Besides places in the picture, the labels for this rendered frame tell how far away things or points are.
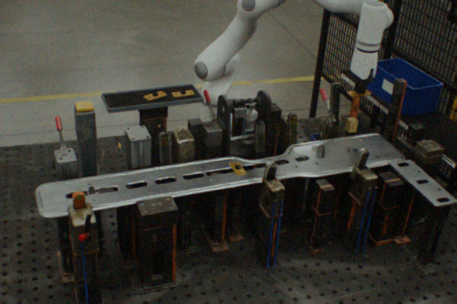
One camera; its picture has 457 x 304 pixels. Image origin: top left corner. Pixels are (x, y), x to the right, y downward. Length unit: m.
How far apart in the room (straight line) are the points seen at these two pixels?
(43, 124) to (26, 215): 2.16
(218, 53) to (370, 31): 0.67
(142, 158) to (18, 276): 0.59
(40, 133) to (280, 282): 2.72
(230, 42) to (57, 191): 0.92
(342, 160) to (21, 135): 2.74
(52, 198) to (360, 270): 1.13
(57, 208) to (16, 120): 2.72
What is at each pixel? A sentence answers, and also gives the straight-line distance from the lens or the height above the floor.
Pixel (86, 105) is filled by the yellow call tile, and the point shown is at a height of 1.16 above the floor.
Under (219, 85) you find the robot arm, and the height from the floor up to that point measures 1.08.
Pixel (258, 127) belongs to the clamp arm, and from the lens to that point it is 2.35.
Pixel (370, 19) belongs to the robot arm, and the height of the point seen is 1.55.
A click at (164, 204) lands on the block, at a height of 1.03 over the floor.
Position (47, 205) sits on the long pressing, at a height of 1.00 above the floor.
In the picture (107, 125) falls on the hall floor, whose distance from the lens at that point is 4.60.
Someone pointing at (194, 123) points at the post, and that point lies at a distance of 2.33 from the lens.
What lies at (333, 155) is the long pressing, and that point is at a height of 1.00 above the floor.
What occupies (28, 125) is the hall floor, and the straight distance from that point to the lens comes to 4.67.
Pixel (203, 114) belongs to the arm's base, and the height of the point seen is 0.95.
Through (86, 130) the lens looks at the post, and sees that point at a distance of 2.35.
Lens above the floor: 2.21
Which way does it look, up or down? 31 degrees down
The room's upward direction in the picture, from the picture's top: 4 degrees clockwise
